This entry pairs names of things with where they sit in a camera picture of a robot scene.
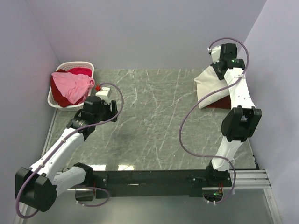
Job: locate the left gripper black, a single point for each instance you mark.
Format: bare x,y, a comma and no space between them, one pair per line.
114,111

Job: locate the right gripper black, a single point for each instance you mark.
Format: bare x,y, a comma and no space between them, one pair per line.
219,76

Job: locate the cream white t-shirt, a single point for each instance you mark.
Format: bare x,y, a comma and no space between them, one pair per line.
206,83

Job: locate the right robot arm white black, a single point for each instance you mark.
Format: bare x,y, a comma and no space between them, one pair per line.
243,118

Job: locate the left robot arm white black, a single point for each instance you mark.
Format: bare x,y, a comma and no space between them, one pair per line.
39,185

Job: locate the pink t-shirt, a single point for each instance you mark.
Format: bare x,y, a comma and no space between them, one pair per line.
75,88

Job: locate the folded maroon t-shirt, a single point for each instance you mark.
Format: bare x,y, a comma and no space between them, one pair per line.
224,103

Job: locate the red t-shirt in basket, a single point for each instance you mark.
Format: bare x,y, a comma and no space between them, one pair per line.
63,102

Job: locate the white plastic laundry basket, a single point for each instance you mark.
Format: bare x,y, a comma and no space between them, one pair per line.
67,66

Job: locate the black base beam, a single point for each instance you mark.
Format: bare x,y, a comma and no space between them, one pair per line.
152,183

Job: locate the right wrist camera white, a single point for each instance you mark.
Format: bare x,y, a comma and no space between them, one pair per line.
215,53

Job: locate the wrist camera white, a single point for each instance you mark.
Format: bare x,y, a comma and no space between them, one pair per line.
104,93
215,53

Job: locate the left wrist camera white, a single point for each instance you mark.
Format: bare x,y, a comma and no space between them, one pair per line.
104,93

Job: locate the aluminium frame rail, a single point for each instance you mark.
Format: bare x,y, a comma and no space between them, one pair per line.
245,179

